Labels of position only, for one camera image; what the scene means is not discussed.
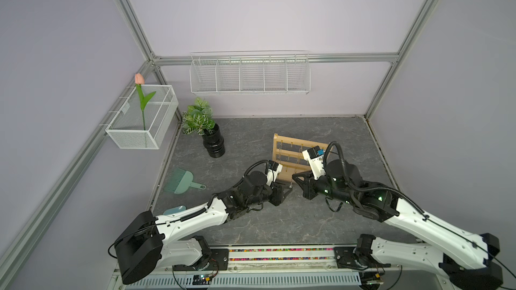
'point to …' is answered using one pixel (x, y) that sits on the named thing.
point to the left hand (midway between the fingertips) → (289, 189)
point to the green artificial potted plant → (198, 118)
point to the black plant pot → (213, 141)
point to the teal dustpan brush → (179, 182)
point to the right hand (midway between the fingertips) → (292, 176)
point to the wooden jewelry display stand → (289, 153)
